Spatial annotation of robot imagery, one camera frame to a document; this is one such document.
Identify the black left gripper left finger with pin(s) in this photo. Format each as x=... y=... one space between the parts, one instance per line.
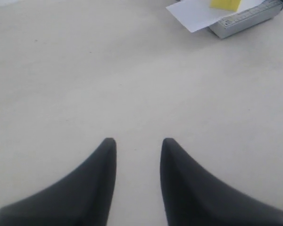
x=82 y=198

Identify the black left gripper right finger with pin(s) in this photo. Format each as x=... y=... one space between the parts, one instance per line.
x=192 y=196

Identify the white paper sheet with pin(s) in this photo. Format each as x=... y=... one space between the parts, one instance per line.
x=195 y=15

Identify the yellow foam cube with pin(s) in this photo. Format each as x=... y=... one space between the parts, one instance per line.
x=229 y=5

